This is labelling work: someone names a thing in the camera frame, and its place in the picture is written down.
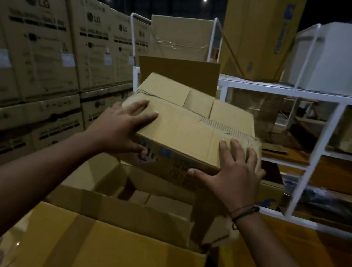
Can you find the person's right hand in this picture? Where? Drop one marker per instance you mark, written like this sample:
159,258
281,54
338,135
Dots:
238,180

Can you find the person's left hand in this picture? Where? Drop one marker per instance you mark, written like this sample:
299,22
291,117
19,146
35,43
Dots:
117,129

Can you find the open-flap brown small cardboard box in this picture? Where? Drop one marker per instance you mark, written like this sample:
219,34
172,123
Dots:
180,129

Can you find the large yellow cardboard box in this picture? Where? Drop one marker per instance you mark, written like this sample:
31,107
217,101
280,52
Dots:
112,251

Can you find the person's left forearm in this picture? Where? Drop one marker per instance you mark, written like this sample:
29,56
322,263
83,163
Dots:
23,181

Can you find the Flipkart box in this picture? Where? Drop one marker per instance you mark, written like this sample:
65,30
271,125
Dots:
178,71

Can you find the taped brown cardboard box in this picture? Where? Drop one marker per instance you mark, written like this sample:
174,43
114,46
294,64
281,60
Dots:
177,36

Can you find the tall blue print cardboard box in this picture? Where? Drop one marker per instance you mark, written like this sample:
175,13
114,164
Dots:
257,31

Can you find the large white box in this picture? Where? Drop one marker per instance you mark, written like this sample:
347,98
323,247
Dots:
351,62

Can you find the clear plastic sheet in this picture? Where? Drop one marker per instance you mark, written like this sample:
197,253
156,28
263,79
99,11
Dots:
255,110

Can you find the white metal shelf rack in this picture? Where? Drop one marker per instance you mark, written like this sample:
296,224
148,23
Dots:
321,143

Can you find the crumpled clear plastic wrap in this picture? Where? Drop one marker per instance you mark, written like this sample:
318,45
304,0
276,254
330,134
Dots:
334,201

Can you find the stack of printed brown cartons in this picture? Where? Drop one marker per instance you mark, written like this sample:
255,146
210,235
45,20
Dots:
43,52

